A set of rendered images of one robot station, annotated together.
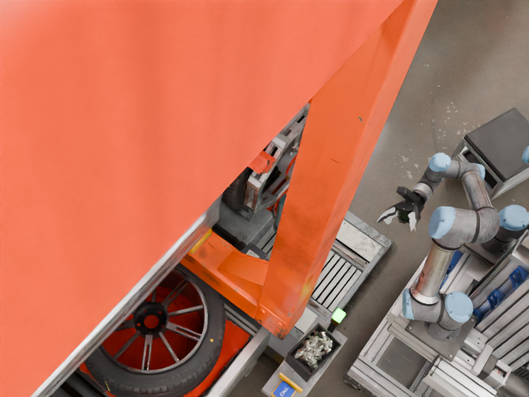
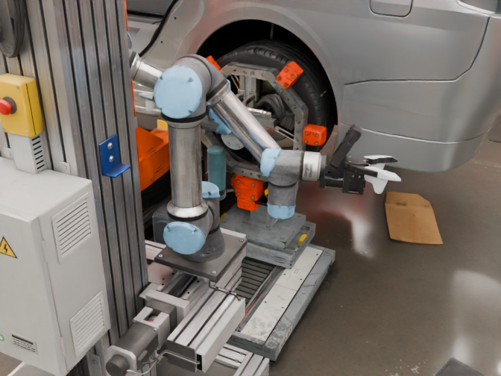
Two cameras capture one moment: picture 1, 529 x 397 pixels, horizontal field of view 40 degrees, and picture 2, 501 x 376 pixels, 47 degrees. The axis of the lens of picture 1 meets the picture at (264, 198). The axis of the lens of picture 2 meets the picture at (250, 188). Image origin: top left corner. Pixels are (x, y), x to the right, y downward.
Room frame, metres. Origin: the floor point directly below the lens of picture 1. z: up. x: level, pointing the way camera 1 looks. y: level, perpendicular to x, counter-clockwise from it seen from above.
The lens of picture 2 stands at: (1.71, -2.56, 1.89)
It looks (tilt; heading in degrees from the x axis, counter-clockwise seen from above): 29 degrees down; 88
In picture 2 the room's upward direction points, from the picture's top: 1 degrees clockwise
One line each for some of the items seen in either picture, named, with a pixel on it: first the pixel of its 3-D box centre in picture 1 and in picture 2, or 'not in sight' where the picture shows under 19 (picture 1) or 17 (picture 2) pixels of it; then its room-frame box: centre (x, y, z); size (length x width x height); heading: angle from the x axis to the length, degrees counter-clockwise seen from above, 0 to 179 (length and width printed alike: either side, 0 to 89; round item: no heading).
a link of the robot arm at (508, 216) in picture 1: (512, 222); (200, 204); (1.60, -1.04, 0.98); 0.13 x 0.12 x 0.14; 78
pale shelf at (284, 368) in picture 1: (305, 364); not in sight; (0.99, -0.33, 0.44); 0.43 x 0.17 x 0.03; 153
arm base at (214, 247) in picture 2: (499, 234); (201, 235); (1.60, -1.03, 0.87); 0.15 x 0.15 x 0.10
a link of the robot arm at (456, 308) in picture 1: (453, 309); not in sight; (1.15, -0.81, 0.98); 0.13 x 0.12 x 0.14; 94
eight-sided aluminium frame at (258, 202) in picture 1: (287, 157); (250, 123); (1.77, -0.06, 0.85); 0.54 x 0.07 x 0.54; 153
